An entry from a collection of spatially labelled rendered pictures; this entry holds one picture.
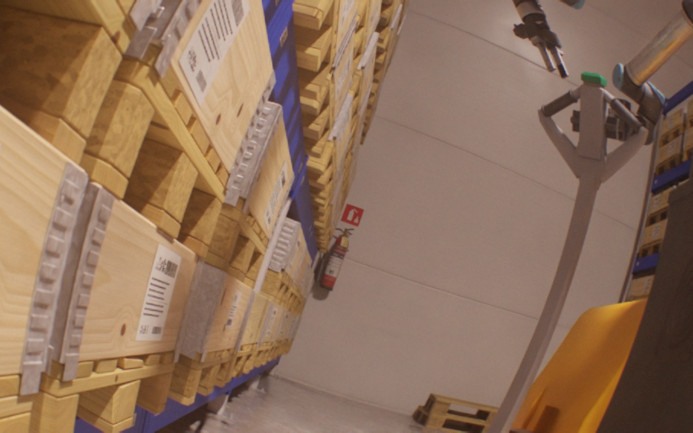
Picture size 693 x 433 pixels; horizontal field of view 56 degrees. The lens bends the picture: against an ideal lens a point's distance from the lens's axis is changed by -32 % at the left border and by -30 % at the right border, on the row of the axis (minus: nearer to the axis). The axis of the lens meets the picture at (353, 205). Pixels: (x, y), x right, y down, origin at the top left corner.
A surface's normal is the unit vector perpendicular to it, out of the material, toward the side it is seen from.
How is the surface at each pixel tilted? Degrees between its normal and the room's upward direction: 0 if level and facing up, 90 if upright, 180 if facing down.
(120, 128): 90
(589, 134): 106
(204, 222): 90
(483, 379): 90
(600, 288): 90
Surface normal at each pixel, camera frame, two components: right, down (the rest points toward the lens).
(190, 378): 0.69, 0.15
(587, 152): -0.74, -0.07
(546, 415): 0.03, -0.14
